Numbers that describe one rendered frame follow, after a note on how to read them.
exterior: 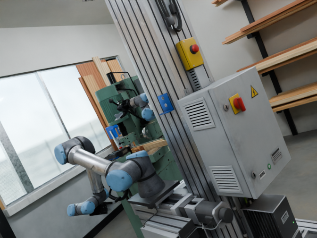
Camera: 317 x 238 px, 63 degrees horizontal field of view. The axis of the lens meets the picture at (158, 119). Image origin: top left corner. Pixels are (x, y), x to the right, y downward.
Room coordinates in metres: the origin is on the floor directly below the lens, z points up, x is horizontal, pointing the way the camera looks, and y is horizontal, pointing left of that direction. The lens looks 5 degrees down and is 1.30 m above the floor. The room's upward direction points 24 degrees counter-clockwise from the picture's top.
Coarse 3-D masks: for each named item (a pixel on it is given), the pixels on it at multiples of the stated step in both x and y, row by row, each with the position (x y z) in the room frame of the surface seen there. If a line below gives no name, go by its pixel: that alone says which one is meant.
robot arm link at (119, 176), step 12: (60, 144) 1.45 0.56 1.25; (72, 144) 1.45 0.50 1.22; (60, 156) 1.43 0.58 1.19; (72, 156) 1.41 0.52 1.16; (84, 156) 1.37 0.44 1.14; (96, 156) 1.36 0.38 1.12; (96, 168) 1.31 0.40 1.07; (108, 168) 1.26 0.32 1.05; (120, 168) 1.23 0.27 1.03; (132, 168) 1.25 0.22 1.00; (108, 180) 1.23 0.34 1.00; (120, 180) 1.19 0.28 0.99; (132, 180) 1.22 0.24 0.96
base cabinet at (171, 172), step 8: (168, 168) 2.10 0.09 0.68; (176, 168) 2.18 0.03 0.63; (160, 176) 1.99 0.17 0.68; (168, 176) 2.06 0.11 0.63; (176, 176) 2.15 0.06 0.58; (136, 184) 2.00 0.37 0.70; (120, 192) 2.13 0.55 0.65; (136, 192) 2.03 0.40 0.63; (128, 208) 2.12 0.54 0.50; (128, 216) 2.15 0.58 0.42; (136, 216) 2.09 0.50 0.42; (136, 224) 2.12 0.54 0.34; (136, 232) 2.15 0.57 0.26
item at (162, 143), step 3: (159, 141) 2.00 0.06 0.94; (162, 141) 1.96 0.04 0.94; (165, 141) 1.95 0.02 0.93; (150, 144) 2.03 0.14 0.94; (153, 144) 2.01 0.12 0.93; (156, 144) 2.00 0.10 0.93; (159, 144) 1.98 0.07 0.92; (162, 144) 1.97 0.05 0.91; (165, 144) 1.95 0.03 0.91; (144, 147) 2.07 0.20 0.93; (147, 147) 2.06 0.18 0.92; (150, 147) 2.04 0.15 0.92; (153, 147) 2.02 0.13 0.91; (156, 147) 2.01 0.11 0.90; (147, 150) 2.06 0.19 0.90
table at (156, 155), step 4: (160, 148) 1.94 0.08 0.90; (164, 148) 1.97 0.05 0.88; (156, 152) 1.88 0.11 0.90; (160, 152) 1.92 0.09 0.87; (164, 152) 1.96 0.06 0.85; (152, 156) 1.85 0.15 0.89; (156, 156) 1.87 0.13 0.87; (160, 156) 1.90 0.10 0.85; (152, 160) 1.86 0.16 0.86; (156, 160) 1.85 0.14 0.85
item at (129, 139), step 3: (132, 132) 2.22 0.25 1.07; (126, 135) 2.19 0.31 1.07; (129, 135) 2.15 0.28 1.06; (132, 135) 2.18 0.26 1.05; (120, 138) 2.14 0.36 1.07; (123, 138) 2.12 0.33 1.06; (126, 138) 2.11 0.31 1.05; (129, 138) 2.14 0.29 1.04; (132, 138) 2.16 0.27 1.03; (135, 138) 2.19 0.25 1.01; (123, 141) 2.13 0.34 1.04; (126, 141) 2.11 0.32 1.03; (129, 141) 2.12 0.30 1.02; (132, 141) 2.15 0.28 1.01; (123, 144) 2.14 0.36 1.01; (126, 144) 2.12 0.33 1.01; (129, 144) 2.16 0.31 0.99
